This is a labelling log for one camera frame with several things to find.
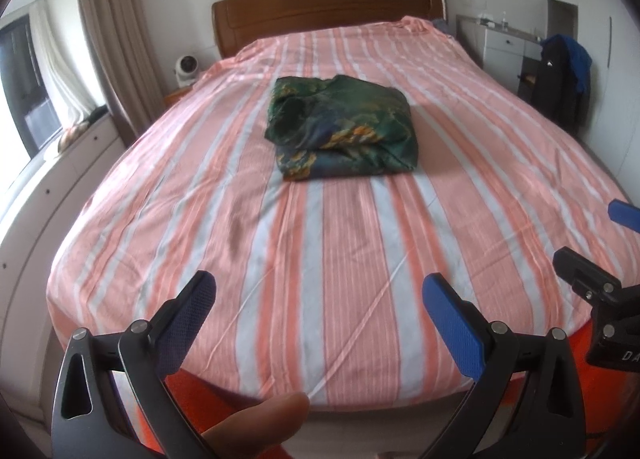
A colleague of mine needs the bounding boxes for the small white fan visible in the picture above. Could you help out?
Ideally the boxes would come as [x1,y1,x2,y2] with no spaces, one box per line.
[173,54,201,88]

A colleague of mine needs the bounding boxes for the window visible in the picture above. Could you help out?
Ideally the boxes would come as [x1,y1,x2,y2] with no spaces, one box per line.
[0,14,65,160]

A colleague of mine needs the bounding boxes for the beige curtain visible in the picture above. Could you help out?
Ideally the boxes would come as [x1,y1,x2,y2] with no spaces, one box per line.
[75,0,167,140]

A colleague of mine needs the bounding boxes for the white dresser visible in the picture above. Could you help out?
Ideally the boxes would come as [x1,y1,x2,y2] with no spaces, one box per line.
[456,14,547,100]

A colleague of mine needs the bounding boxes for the wooden headboard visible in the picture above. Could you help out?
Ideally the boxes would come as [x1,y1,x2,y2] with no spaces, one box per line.
[211,0,446,60]

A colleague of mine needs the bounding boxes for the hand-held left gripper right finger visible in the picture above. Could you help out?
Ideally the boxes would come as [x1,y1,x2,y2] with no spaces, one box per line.
[421,273,587,459]

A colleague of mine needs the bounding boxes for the pink striped bed sheet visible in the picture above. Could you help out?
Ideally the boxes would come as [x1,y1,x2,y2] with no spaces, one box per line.
[45,16,640,414]

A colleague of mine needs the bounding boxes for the green landscape print jacket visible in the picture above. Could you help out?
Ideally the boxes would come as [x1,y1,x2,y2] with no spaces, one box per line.
[264,75,418,182]

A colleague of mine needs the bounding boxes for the black and blue hanging clothes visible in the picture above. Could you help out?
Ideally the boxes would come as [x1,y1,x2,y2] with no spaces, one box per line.
[529,34,594,128]

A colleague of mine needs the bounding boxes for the white window cabinet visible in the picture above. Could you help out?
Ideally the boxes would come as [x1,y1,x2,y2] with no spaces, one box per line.
[0,109,127,422]

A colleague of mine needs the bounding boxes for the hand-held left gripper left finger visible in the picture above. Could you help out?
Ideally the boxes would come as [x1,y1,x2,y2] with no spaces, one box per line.
[51,270,217,459]

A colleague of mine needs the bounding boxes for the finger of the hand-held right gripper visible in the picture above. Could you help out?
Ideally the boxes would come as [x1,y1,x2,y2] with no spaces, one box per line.
[552,246,622,301]
[607,199,640,233]

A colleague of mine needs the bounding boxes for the white sheer curtain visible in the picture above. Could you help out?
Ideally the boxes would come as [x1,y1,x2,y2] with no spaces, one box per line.
[27,0,108,126]

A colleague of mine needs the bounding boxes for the person's left hand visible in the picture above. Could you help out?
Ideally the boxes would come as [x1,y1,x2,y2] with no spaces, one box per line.
[200,391,311,459]

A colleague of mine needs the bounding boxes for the wooden nightstand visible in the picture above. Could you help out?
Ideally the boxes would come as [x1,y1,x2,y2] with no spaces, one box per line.
[163,84,197,108]

